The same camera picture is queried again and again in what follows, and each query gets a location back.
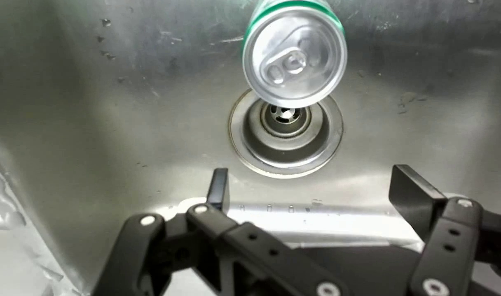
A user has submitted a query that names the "green soda can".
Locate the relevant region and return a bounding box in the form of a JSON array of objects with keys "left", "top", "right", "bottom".
[{"left": 240, "top": 0, "right": 349, "bottom": 110}]

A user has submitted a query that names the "stainless steel double sink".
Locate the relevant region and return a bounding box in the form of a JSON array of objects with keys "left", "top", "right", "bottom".
[{"left": 0, "top": 0, "right": 501, "bottom": 296}]

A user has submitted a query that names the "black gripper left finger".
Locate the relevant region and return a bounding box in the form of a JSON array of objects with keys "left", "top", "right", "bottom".
[{"left": 90, "top": 165, "right": 351, "bottom": 296}]

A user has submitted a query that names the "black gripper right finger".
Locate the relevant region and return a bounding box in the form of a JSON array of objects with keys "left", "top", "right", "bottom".
[{"left": 387, "top": 162, "right": 501, "bottom": 296}]

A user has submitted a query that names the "round metal drain strainer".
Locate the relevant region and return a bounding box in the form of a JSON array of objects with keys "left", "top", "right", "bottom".
[{"left": 226, "top": 88, "right": 346, "bottom": 180}]

